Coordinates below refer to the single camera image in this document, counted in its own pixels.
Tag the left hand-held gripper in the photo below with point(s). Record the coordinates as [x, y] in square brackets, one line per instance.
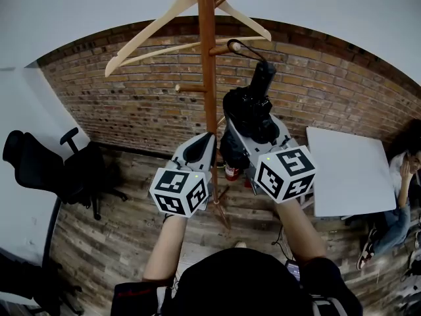
[174, 191]

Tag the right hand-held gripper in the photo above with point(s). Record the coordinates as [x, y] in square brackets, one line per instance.
[286, 174]

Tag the black umbrella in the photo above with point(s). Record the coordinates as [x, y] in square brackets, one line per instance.
[250, 110]

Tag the brown wooden coat rack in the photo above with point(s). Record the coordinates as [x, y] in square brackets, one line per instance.
[207, 44]

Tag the person's right forearm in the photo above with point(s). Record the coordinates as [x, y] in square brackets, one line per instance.
[299, 232]

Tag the person's left forearm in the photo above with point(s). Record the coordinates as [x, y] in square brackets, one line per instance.
[166, 249]

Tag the red fire extinguisher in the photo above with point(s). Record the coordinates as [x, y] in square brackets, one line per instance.
[232, 173]

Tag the white square table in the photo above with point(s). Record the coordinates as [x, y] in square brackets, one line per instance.
[348, 170]

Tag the person's white shoe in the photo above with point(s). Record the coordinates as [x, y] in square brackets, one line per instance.
[240, 244]

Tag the light wooden clothes hanger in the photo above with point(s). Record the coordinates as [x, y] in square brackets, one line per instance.
[113, 66]

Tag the person's black shirt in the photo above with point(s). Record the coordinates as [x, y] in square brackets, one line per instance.
[237, 281]

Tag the black phone with blue screen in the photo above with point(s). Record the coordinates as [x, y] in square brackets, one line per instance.
[293, 270]

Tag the black office chair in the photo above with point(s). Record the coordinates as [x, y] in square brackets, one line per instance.
[33, 163]

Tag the large white desk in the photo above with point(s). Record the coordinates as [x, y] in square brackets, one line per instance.
[19, 127]

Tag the black swivel chair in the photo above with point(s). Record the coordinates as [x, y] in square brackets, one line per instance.
[19, 278]

